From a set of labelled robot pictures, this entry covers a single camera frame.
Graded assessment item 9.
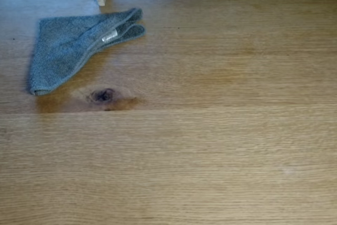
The grey microfibre cloth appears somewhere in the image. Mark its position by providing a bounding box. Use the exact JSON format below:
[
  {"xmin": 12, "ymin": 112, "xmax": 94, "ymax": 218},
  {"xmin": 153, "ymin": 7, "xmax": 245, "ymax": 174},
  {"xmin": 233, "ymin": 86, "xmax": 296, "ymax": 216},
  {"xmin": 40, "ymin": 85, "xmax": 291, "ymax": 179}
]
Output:
[{"xmin": 28, "ymin": 7, "xmax": 146, "ymax": 96}]

